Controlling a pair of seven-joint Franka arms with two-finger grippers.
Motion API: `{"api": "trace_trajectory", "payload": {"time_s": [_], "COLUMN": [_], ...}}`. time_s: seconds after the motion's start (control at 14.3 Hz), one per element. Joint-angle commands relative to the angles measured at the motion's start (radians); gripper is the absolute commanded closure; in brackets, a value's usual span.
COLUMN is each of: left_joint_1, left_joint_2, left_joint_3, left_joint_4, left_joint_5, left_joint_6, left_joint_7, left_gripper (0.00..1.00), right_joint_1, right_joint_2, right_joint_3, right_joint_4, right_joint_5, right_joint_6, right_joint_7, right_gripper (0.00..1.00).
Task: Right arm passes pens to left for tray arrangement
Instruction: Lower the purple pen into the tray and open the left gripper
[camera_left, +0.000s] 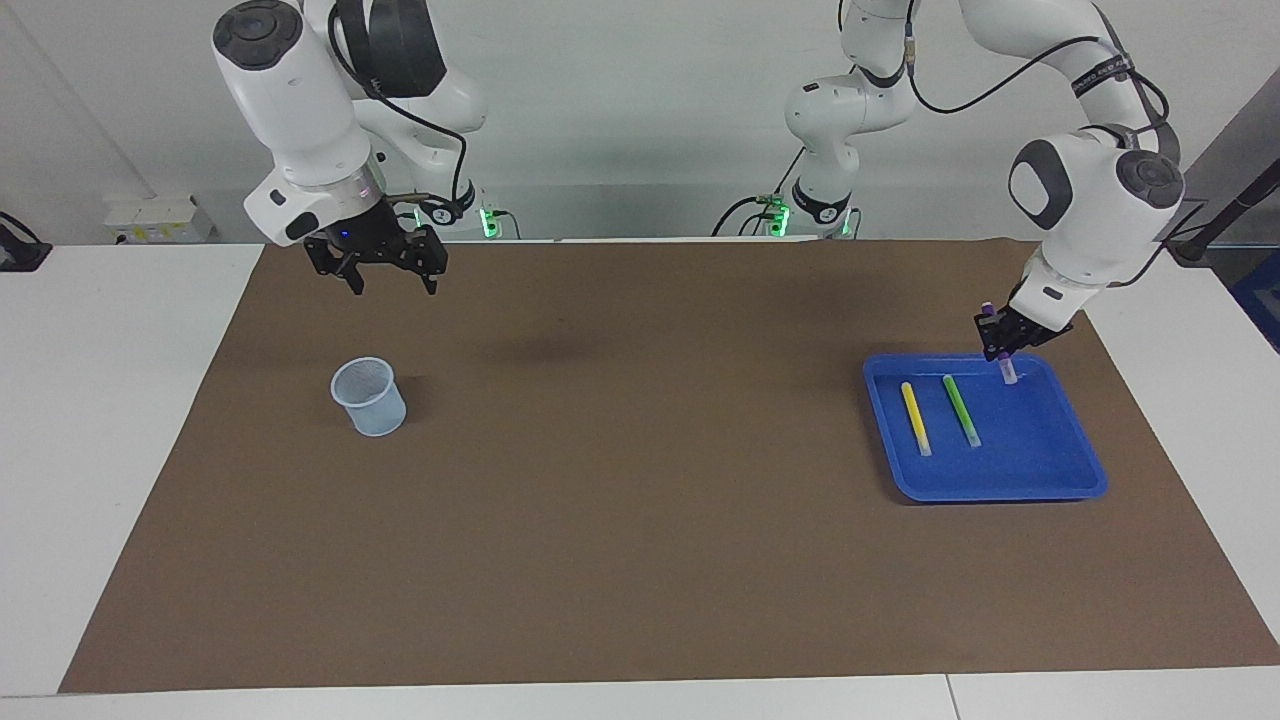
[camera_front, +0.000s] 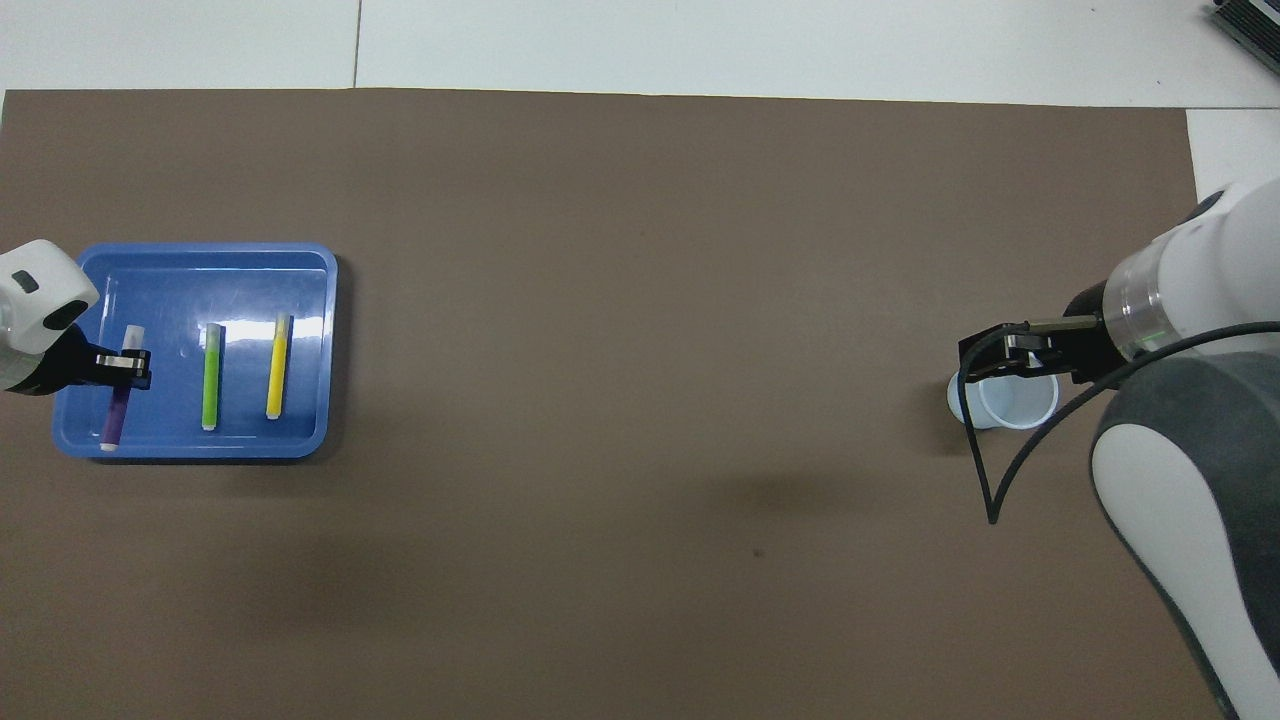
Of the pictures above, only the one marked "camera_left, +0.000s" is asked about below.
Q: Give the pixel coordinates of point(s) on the white power strip box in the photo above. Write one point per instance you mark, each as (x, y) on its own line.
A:
(160, 218)

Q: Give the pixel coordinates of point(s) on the clear plastic cup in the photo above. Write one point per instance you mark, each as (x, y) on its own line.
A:
(375, 410)

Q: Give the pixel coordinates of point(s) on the black clamp mount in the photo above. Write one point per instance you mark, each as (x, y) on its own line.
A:
(20, 250)

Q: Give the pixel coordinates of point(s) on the purple pen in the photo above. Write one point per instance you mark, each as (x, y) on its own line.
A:
(1008, 370)

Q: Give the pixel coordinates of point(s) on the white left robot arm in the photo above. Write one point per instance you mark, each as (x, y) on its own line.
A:
(1090, 210)

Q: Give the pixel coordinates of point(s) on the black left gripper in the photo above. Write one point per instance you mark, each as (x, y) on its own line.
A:
(1035, 328)

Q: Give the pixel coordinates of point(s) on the yellow pen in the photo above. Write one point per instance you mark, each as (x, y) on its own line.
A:
(915, 420)

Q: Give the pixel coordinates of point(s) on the blue plastic tray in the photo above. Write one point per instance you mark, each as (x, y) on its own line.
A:
(1020, 460)

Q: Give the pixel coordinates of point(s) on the black stand pole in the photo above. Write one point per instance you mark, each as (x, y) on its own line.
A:
(1225, 215)

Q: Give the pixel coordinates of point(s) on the brown table mat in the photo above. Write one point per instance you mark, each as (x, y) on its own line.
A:
(600, 550)

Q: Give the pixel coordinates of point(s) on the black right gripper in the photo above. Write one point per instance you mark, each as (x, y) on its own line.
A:
(365, 235)

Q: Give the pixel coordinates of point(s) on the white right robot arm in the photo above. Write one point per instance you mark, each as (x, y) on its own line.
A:
(300, 110)

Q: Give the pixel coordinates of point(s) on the green pen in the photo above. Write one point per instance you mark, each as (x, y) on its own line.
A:
(960, 410)

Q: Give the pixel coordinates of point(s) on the blue box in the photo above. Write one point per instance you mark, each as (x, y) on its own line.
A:
(1262, 300)

